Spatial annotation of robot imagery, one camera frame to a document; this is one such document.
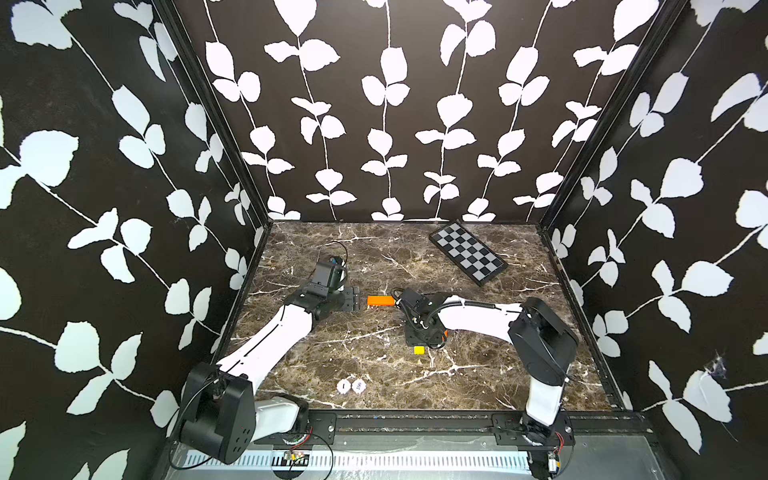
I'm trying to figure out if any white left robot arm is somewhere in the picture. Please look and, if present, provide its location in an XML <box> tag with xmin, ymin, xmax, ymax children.
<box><xmin>172</xmin><ymin>287</ymin><xmax>360</xmax><ymax>464</ymax></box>

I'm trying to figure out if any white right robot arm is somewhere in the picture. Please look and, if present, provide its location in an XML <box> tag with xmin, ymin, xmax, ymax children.
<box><xmin>394</xmin><ymin>289</ymin><xmax>579</xmax><ymax>430</ymax></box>

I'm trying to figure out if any round white sticker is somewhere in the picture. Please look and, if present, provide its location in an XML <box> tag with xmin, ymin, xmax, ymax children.
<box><xmin>337</xmin><ymin>379</ymin><xmax>351</xmax><ymax>395</ymax></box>

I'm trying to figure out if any black white checkerboard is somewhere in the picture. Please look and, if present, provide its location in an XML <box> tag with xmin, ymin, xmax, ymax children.
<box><xmin>428</xmin><ymin>222</ymin><xmax>508</xmax><ymax>287</ymax></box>

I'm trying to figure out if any hexagonal white sticker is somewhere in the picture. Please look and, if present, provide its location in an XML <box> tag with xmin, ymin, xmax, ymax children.
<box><xmin>351</xmin><ymin>379</ymin><xmax>366</xmax><ymax>394</ymax></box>

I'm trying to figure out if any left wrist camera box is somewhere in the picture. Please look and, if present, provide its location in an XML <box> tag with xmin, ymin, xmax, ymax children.
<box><xmin>310</xmin><ymin>256</ymin><xmax>346</xmax><ymax>290</ymax></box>

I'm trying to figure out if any black front frame rail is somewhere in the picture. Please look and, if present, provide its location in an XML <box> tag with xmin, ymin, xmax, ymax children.
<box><xmin>255</xmin><ymin>409</ymin><xmax>653</xmax><ymax>450</ymax></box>

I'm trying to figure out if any white perforated rail strip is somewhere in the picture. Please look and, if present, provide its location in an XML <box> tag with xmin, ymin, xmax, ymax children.
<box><xmin>184</xmin><ymin>450</ymin><xmax>530</xmax><ymax>475</ymax></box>

